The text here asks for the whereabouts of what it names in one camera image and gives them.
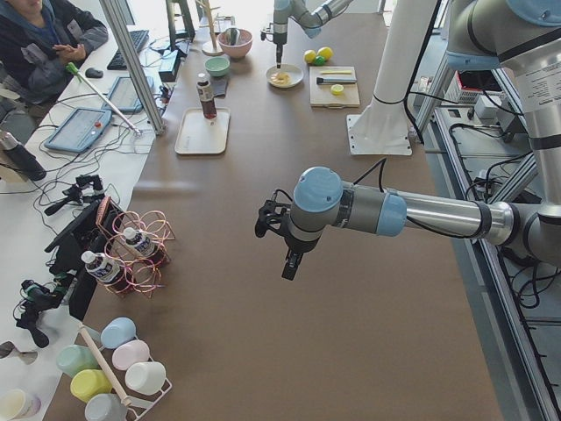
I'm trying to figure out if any black handled knife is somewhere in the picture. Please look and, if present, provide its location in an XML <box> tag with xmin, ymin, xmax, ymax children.
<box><xmin>316</xmin><ymin>76</ymin><xmax>357</xmax><ymax>85</ymax></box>

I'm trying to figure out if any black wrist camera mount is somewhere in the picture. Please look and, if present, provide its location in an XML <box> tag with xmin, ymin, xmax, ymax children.
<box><xmin>254</xmin><ymin>189</ymin><xmax>293</xmax><ymax>238</ymax></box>

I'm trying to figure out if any blue plastic cup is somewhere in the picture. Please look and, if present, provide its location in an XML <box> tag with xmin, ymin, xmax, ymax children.
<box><xmin>101</xmin><ymin>317</ymin><xmax>136</xmax><ymax>349</ymax></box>

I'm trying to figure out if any yellow donut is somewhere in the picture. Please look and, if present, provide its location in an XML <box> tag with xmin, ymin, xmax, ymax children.
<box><xmin>269</xmin><ymin>71</ymin><xmax>291</xmax><ymax>86</ymax></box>

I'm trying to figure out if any black thermos bottle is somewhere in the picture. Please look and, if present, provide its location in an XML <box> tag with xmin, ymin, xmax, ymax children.
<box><xmin>1</xmin><ymin>131</ymin><xmax>46</xmax><ymax>181</ymax></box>

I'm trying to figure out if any water bottle in rack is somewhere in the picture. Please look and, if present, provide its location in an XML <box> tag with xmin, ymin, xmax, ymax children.
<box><xmin>81</xmin><ymin>250</ymin><xmax>125</xmax><ymax>286</ymax></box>
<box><xmin>123</xmin><ymin>227</ymin><xmax>159</xmax><ymax>258</ymax></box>

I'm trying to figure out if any dark drink bottle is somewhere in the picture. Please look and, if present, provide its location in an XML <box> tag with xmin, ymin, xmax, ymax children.
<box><xmin>196</xmin><ymin>73</ymin><xmax>217</xmax><ymax>120</ymax></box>

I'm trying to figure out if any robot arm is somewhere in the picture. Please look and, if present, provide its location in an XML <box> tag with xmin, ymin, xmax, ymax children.
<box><xmin>270</xmin><ymin>0</ymin><xmax>351</xmax><ymax>68</ymax></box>
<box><xmin>255</xmin><ymin>1</ymin><xmax>560</xmax><ymax>280</ymax></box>

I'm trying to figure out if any pink plastic cup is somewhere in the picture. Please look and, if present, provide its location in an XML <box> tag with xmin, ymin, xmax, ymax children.
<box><xmin>112</xmin><ymin>339</ymin><xmax>150</xmax><ymax>371</ymax></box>

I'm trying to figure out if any blue teach pendant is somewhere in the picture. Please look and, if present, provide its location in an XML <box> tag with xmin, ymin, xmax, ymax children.
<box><xmin>107</xmin><ymin>76</ymin><xmax>143</xmax><ymax>114</ymax></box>
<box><xmin>44</xmin><ymin>108</ymin><xmax>112</xmax><ymax>153</ymax></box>

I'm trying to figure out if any metal ice scoop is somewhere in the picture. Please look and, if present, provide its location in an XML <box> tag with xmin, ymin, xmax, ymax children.
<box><xmin>224</xmin><ymin>26</ymin><xmax>241</xmax><ymax>46</ymax></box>

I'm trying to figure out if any white round plate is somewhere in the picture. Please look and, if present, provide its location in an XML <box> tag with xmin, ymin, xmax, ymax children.
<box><xmin>266</xmin><ymin>64</ymin><xmax>303</xmax><ymax>89</ymax></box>

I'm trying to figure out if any mint green bowl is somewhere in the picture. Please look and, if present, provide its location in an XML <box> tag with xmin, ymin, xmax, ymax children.
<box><xmin>204</xmin><ymin>56</ymin><xmax>231</xmax><ymax>77</ymax></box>

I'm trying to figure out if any wooden cutting board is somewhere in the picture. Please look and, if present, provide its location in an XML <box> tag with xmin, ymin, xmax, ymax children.
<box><xmin>309</xmin><ymin>66</ymin><xmax>360</xmax><ymax>108</ymax></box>

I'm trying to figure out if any black camera tripod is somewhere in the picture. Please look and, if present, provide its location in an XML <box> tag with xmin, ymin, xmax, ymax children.
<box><xmin>44</xmin><ymin>175</ymin><xmax>105</xmax><ymax>216</ymax></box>
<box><xmin>14</xmin><ymin>273</ymin><xmax>74</xmax><ymax>348</ymax></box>

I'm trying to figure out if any copper wire bottle rack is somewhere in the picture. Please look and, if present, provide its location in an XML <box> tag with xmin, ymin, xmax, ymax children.
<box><xmin>96</xmin><ymin>197</ymin><xmax>175</xmax><ymax>298</ymax></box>

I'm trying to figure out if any seated person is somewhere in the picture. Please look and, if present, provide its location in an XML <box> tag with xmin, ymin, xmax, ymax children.
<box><xmin>1</xmin><ymin>1</ymin><xmax>109</xmax><ymax>105</ymax></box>

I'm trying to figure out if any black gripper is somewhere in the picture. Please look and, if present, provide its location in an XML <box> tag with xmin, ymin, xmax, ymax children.
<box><xmin>281</xmin><ymin>246</ymin><xmax>304</xmax><ymax>280</ymax></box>
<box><xmin>273</xmin><ymin>34</ymin><xmax>284</xmax><ymax>68</ymax></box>

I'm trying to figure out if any wooden mug tree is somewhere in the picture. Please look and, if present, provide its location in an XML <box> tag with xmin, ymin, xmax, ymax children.
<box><xmin>195</xmin><ymin>0</ymin><xmax>224</xmax><ymax>57</ymax></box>

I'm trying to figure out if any black keyboard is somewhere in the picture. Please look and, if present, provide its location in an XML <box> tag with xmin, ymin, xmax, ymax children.
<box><xmin>106</xmin><ymin>28</ymin><xmax>151</xmax><ymax>71</ymax></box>

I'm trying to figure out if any white plastic cup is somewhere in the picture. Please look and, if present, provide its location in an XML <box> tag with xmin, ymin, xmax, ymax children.
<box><xmin>124</xmin><ymin>361</ymin><xmax>167</xmax><ymax>396</ymax></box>

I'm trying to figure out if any aluminium frame post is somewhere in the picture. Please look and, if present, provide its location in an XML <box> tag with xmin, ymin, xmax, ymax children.
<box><xmin>100</xmin><ymin>0</ymin><xmax>165</xmax><ymax>136</ymax></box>

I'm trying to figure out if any grey plastic cup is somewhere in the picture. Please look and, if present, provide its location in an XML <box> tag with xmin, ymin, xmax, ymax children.
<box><xmin>84</xmin><ymin>394</ymin><xmax>127</xmax><ymax>421</ymax></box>

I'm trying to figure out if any pink ribbed bowl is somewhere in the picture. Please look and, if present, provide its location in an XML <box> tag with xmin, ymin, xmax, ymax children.
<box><xmin>217</xmin><ymin>27</ymin><xmax>253</xmax><ymax>60</ymax></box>

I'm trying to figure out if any beige serving tray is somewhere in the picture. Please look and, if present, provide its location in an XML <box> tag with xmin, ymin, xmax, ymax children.
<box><xmin>174</xmin><ymin>107</ymin><xmax>231</xmax><ymax>155</ymax></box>

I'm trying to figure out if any yellow plastic cup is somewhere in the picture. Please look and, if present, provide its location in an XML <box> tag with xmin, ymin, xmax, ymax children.
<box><xmin>70</xmin><ymin>369</ymin><xmax>112</xmax><ymax>403</ymax></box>

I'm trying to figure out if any white wire cup rack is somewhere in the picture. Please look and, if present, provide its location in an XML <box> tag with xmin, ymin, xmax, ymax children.
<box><xmin>78</xmin><ymin>323</ymin><xmax>173</xmax><ymax>420</ymax></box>

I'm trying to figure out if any halved lemon slice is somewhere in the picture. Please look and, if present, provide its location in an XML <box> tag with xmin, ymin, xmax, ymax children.
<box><xmin>330</xmin><ymin>84</ymin><xmax>344</xmax><ymax>96</ymax></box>

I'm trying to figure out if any grey folded cloth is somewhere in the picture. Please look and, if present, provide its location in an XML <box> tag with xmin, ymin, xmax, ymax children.
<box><xmin>210</xmin><ymin>76</ymin><xmax>229</xmax><ymax>97</ymax></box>

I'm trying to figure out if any green lime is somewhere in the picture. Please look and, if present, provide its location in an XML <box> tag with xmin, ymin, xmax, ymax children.
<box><xmin>313</xmin><ymin>55</ymin><xmax>326</xmax><ymax>66</ymax></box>

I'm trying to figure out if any black computer mouse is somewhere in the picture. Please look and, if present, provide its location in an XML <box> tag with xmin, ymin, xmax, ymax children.
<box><xmin>85</xmin><ymin>68</ymin><xmax>103</xmax><ymax>79</ymax></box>

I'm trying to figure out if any yellow lemon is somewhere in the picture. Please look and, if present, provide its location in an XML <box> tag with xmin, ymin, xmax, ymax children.
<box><xmin>303</xmin><ymin>50</ymin><xmax>316</xmax><ymax>63</ymax></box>
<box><xmin>317</xmin><ymin>46</ymin><xmax>334</xmax><ymax>61</ymax></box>

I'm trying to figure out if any mint plastic cup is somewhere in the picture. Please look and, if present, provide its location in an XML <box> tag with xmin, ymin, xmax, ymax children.
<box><xmin>56</xmin><ymin>345</ymin><xmax>99</xmax><ymax>378</ymax></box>

